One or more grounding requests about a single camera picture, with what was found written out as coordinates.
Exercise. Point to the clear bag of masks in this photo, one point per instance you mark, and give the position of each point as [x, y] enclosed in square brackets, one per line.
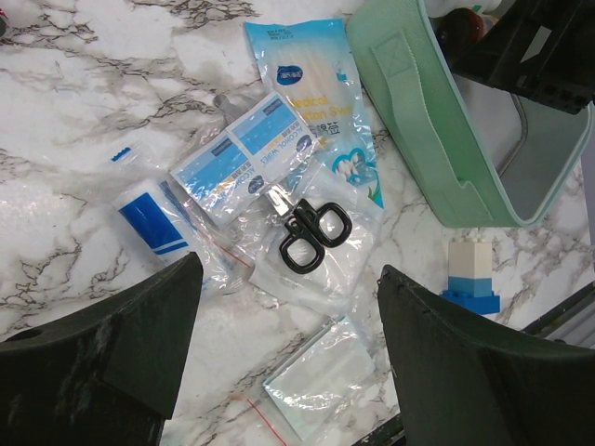
[334, 389]

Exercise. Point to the cotton swab packet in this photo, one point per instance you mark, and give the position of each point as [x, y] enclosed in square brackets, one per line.
[310, 63]

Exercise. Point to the blue white bandage roll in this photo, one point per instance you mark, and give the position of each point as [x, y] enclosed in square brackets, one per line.
[153, 207]

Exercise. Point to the black scissors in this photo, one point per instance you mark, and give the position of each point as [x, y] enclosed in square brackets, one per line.
[303, 223]

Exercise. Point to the clear gauze pouch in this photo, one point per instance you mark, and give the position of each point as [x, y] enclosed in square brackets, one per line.
[329, 288]

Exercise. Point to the brown medicine bottle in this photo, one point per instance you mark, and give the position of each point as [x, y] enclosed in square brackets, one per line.
[461, 27]

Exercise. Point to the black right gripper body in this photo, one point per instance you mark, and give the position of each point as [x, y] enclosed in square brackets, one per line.
[539, 50]

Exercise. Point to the white plastic bottle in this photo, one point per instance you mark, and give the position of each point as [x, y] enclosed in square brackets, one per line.
[440, 8]

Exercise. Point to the green medicine kit case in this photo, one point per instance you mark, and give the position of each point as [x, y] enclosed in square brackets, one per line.
[481, 160]

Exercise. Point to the blue white toy brick stack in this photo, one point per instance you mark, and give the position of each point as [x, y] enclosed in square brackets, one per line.
[470, 276]

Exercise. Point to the alcohol wipes bag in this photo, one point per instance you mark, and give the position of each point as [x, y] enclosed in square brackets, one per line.
[257, 150]

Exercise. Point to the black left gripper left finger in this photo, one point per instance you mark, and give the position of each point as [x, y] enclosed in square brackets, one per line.
[108, 374]

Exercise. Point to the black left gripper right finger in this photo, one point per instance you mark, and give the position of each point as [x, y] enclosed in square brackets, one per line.
[462, 379]

